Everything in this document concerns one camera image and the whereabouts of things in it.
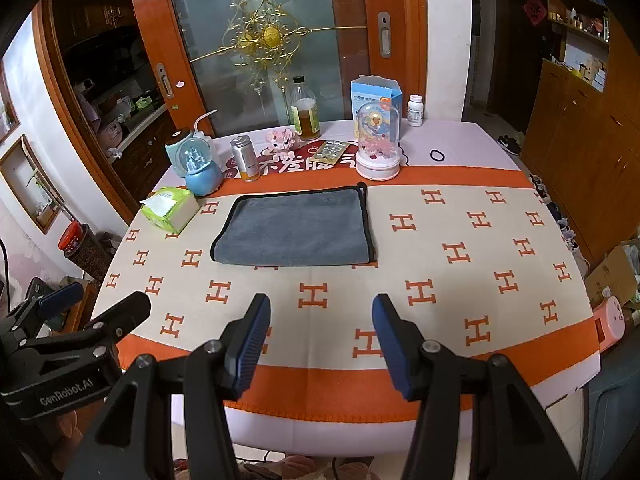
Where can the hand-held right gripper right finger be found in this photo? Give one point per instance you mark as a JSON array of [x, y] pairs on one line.
[[391, 342]]

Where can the orange beige patterned table blanket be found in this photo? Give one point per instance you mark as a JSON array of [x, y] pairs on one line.
[[450, 220]]

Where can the wooden cabinet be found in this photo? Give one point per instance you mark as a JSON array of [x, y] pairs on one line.
[[585, 160]]

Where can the orange framed glass sliding door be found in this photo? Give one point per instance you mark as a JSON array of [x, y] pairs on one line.
[[150, 10]]

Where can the grey towel with black trim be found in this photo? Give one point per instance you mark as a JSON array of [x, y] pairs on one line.
[[295, 225]]

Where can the wooden wall shelf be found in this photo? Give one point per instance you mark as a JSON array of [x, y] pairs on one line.
[[580, 35]]

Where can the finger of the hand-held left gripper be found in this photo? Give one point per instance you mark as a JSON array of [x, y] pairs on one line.
[[120, 312], [60, 296]]

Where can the blue medicine box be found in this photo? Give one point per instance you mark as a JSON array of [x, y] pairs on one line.
[[370, 89]]

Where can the pill blister pack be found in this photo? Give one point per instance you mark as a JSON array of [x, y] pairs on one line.
[[331, 152]]

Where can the red wall decoration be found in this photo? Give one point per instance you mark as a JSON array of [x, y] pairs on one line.
[[535, 9]]

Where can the cardboard box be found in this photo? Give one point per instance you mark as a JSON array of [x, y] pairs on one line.
[[607, 275]]

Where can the red lidded jar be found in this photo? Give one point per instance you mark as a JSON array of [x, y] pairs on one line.
[[75, 240]]

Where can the silver orange drink can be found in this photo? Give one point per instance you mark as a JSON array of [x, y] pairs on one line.
[[244, 160]]

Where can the row of shoes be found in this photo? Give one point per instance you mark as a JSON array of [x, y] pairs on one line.
[[555, 210]]

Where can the teal round gadget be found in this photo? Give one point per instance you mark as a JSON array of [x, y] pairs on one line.
[[176, 150]]

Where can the pink glass dome ornament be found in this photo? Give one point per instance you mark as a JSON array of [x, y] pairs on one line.
[[378, 160]]

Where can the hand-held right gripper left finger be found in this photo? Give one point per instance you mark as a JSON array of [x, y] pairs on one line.
[[252, 342]]

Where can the pink plastic gadget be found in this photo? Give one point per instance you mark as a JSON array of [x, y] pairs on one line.
[[607, 325]]

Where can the kitchen counter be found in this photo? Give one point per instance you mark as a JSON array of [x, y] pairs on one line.
[[140, 150]]

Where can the white pill bottle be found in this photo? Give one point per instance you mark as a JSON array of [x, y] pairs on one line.
[[415, 111]]

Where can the green tissue pack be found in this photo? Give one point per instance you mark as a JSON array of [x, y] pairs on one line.
[[170, 210]]

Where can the blue snow globe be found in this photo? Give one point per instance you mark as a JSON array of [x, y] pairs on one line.
[[202, 175]]

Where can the glass bottle with yellow label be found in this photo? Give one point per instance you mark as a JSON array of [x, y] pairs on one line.
[[305, 115]]

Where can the black sneaker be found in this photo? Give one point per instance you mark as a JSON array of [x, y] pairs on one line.
[[511, 144]]

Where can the pink block toy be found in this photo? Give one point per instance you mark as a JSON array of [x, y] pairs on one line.
[[282, 141]]

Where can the red printed mat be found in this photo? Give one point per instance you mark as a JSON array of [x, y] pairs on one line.
[[300, 164]]

